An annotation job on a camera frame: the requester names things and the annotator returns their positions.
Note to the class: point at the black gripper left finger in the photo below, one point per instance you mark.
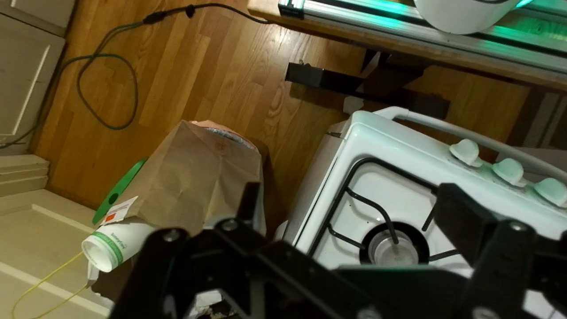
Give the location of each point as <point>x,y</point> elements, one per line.
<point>195,267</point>

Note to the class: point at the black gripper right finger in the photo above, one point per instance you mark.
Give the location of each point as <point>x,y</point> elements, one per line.
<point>507,260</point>

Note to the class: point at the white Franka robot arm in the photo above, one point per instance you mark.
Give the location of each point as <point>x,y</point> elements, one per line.
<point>462,17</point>

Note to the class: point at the white cup green band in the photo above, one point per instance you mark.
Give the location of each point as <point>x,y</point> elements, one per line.
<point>112,249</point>

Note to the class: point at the pale green stove knob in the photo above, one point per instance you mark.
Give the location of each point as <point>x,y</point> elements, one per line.
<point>508,173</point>
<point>551,192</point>
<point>466,153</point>

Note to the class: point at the brown paper bag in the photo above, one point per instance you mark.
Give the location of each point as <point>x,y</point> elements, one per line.
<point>191,171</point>

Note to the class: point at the green plastic lid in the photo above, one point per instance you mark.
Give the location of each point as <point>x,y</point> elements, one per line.
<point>119,191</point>

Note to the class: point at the black burner grate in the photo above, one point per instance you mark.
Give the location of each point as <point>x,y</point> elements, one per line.
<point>392,233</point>

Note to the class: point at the round metal stove burner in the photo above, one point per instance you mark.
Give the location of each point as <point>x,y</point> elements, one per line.
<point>381,251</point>

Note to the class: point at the white gas stove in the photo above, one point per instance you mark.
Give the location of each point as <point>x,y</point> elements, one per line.
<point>377,139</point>

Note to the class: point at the black cart foot bracket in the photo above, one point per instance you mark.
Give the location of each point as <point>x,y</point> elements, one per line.
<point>329,79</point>

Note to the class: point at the aluminium robot cart frame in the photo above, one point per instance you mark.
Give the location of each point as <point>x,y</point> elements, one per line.
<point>413,35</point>

